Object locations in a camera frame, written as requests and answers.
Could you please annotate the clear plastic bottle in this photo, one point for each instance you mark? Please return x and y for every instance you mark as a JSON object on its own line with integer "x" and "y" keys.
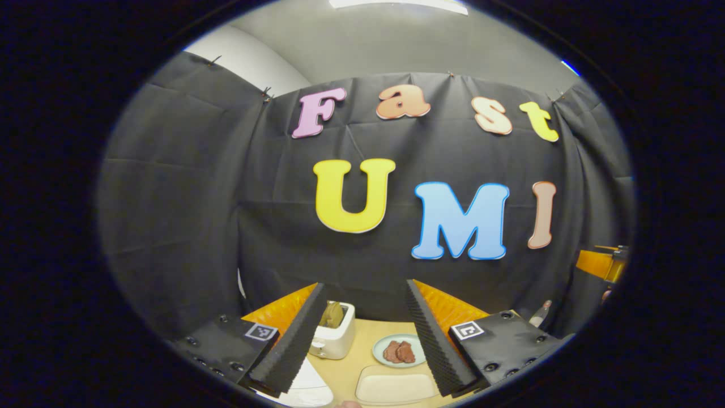
{"x": 540, "y": 314}

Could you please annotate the black backdrop cloth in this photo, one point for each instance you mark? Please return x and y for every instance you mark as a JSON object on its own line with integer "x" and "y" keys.
{"x": 198, "y": 198}

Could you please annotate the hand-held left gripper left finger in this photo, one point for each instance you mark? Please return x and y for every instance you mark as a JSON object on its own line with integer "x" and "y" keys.
{"x": 291, "y": 351}

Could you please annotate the brown bread slice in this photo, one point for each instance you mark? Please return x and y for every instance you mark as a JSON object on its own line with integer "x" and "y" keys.
{"x": 334, "y": 314}

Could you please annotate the large ceiling light panel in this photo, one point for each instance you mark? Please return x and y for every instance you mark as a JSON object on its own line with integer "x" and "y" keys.
{"x": 396, "y": 4}

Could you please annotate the white toaster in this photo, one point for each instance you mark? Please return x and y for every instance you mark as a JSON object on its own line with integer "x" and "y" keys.
{"x": 337, "y": 343}

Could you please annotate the cream rectangular plate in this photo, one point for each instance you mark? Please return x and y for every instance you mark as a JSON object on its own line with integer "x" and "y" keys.
{"x": 393, "y": 385}

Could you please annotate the brown meat slice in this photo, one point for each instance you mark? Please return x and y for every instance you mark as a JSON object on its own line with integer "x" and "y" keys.
{"x": 406, "y": 353}
{"x": 392, "y": 352}

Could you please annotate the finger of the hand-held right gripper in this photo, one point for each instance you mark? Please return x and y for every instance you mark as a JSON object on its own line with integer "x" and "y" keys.
{"x": 595, "y": 265}

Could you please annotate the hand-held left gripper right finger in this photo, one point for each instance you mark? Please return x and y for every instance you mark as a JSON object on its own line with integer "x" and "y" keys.
{"x": 436, "y": 351}

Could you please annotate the pale green plate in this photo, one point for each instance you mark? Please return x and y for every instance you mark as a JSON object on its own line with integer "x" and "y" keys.
{"x": 379, "y": 351}

